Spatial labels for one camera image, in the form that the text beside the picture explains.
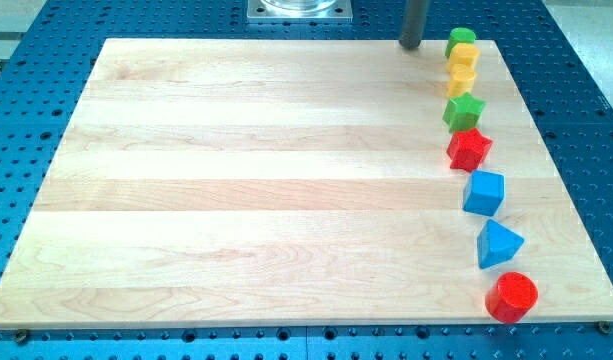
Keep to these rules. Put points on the light wooden board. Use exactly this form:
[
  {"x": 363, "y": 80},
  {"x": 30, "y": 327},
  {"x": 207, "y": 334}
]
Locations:
[{"x": 220, "y": 183}]

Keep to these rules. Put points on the red star block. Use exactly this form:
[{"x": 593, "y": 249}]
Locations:
[{"x": 467, "y": 150}]

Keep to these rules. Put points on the green star block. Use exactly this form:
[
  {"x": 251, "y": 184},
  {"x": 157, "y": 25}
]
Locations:
[{"x": 463, "y": 112}]

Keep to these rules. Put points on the blue cube block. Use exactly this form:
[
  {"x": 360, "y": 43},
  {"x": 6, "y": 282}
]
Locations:
[{"x": 484, "y": 193}]

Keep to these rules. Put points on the yellow cylinder block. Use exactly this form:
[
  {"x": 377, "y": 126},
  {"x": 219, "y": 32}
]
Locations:
[{"x": 461, "y": 80}]

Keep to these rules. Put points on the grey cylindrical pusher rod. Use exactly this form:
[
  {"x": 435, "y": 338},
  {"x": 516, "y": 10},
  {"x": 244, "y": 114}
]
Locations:
[{"x": 413, "y": 25}]

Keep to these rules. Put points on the blue triangle block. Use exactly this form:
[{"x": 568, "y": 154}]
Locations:
[{"x": 497, "y": 244}]

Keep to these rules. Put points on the yellow hexagon block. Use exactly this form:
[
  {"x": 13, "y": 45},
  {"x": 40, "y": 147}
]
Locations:
[{"x": 465, "y": 54}]

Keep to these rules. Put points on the green cylinder block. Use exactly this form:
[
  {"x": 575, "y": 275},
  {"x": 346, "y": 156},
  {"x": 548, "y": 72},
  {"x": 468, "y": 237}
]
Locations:
[{"x": 459, "y": 35}]

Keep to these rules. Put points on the red cylinder block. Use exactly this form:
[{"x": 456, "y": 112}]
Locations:
[{"x": 511, "y": 297}]

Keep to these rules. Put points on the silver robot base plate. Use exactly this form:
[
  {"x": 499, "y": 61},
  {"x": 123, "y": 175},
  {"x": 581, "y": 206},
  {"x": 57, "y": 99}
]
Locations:
[{"x": 293, "y": 10}]

